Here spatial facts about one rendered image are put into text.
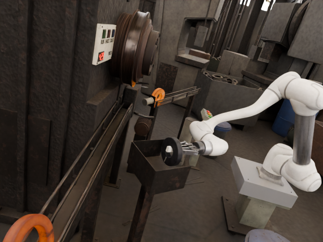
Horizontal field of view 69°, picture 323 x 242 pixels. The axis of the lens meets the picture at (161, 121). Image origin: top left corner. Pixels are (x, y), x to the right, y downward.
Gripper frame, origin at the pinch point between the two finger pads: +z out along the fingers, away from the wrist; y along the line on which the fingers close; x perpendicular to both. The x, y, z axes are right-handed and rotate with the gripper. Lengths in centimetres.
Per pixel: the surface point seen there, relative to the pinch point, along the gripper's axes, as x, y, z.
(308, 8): 151, 154, -318
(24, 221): -3, -28, 69
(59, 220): -19, -16, 56
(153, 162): -12.1, 5.6, 4.9
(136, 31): 51, 41, 16
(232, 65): 30, 291, -357
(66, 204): -18, -10, 53
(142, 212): -40.0, -2.8, 7.8
